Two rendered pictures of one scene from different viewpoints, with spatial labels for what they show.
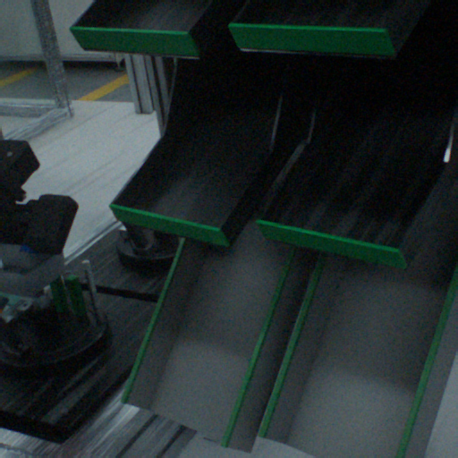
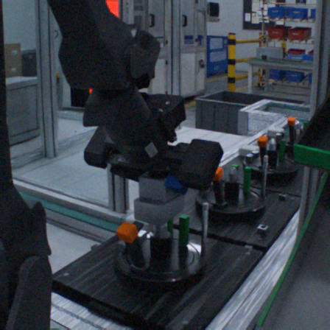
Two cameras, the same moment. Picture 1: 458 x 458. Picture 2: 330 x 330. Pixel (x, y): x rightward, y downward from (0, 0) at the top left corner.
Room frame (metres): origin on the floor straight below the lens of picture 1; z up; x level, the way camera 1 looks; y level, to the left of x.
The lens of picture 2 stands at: (0.32, 0.23, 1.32)
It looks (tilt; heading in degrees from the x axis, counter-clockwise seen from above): 19 degrees down; 359
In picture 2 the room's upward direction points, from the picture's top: straight up
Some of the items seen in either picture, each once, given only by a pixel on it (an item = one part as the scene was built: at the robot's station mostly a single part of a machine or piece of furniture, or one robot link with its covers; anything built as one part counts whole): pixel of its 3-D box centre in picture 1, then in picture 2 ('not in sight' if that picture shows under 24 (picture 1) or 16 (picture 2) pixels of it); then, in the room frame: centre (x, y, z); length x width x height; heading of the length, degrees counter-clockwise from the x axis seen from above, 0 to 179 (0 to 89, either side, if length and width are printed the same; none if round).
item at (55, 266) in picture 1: (33, 251); (163, 189); (0.89, 0.22, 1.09); 0.08 x 0.04 x 0.07; 148
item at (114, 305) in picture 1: (54, 351); (160, 271); (0.88, 0.23, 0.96); 0.24 x 0.24 x 0.02; 57
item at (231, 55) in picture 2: not in sight; (261, 60); (9.18, -1.92, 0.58); 3.40 x 0.20 x 1.15; 147
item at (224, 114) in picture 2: not in sight; (253, 117); (2.94, -0.36, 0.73); 0.62 x 0.42 x 0.23; 57
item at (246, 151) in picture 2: not in sight; (272, 154); (1.30, -0.04, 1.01); 0.24 x 0.24 x 0.13; 57
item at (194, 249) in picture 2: (50, 337); (160, 261); (0.88, 0.23, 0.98); 0.14 x 0.14 x 0.02
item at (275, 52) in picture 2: not in sight; (269, 53); (6.42, -1.37, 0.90); 0.40 x 0.30 x 0.17; 149
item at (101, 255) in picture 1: (161, 220); (232, 186); (1.10, 0.09, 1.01); 0.24 x 0.24 x 0.13; 57
